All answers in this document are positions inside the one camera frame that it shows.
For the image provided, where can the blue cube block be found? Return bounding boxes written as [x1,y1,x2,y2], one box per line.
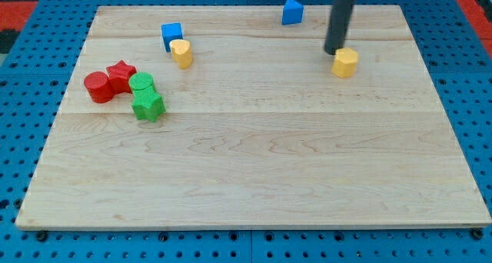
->
[161,22,183,52]

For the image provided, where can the blue triangle block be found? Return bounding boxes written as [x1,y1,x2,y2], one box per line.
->
[281,0,304,25]

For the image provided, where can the light wooden board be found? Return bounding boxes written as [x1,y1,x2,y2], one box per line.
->
[15,5,491,231]

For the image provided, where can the yellow hexagon block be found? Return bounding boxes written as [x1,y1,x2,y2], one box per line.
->
[331,48,358,78]

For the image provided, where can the green cylinder block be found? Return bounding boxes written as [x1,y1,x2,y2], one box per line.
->
[128,72,156,95]

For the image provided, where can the green star block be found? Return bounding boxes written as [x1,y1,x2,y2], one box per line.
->
[131,88,166,122]

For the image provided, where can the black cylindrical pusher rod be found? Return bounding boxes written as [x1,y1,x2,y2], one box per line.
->
[324,0,355,55]

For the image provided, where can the red star block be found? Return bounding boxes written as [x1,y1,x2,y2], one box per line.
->
[106,60,137,94]

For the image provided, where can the yellow heart block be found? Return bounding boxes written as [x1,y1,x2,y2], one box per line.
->
[169,39,193,69]

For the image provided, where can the red cylinder block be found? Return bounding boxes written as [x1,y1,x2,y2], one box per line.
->
[84,72,115,103]

